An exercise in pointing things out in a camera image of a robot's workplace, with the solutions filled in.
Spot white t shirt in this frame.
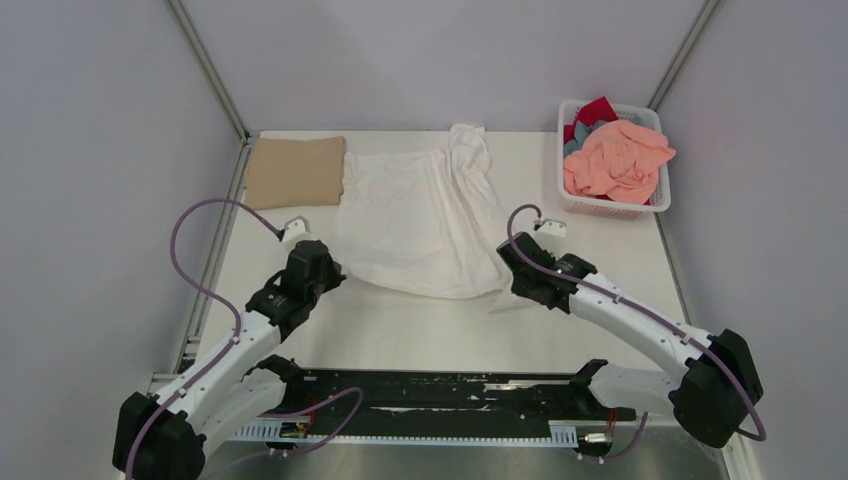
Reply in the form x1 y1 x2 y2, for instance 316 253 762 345
332 124 527 312

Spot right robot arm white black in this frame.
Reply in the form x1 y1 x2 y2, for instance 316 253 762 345
497 232 764 448

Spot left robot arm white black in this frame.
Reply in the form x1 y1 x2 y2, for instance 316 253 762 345
112 240 346 479

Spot white plastic laundry basket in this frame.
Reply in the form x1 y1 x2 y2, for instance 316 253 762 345
554 100 671 219

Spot folded tan t shirt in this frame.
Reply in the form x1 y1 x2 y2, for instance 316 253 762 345
244 136 347 210

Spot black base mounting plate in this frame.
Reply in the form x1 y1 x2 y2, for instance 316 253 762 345
261 369 637 441

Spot crumpled salmon pink t shirt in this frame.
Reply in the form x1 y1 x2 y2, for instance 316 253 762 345
563 120 676 205

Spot grey blue t shirt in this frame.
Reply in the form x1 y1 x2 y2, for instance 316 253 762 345
563 120 607 157

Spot red t shirt in basket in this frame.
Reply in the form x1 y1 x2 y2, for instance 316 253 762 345
563 97 619 142

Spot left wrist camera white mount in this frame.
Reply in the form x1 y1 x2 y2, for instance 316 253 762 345
278 216 312 244

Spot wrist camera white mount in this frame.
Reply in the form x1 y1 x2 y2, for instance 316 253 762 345
534 219 567 238
278 216 312 244

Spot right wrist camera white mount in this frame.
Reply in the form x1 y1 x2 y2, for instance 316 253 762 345
534 219 567 238

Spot aluminium table edge rail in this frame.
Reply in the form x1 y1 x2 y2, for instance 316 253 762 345
144 130 261 396

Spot white slotted cable duct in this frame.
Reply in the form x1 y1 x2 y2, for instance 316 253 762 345
228 419 578 448

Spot left aluminium frame post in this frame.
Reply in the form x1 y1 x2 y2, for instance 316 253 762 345
165 0 250 143

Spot aluminium frame post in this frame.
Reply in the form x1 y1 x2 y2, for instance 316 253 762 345
165 0 250 143
647 0 725 111

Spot right aluminium frame post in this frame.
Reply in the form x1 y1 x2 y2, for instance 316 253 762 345
647 0 725 111

